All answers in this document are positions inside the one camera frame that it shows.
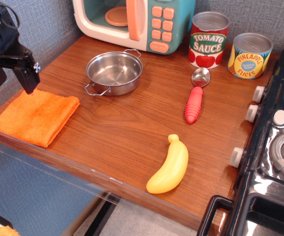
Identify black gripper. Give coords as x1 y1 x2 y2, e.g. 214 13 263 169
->
0 9 41 94

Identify orange towel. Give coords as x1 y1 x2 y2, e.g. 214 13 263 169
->
0 89 80 148

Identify black toy stove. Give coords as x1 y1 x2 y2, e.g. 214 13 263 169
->
198 49 284 236

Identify yellow toy banana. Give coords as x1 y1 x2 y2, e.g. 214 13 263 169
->
146 134 189 194

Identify red handled metal spoon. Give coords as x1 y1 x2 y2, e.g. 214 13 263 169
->
185 67 210 123

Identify tomato sauce can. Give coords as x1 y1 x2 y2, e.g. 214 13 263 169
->
188 11 230 69

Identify small steel pot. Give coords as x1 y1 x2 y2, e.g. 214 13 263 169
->
85 49 143 96

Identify pineapple slices can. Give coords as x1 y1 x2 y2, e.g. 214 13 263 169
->
227 32 273 80

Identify orange object bottom left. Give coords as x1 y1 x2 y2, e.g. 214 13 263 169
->
0 226 19 236

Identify teal toy microwave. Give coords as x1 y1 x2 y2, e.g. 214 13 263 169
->
72 0 196 55

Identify clear acrylic table guard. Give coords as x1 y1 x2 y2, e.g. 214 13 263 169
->
0 138 196 236

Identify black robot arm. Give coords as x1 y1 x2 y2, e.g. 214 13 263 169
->
0 2 40 94

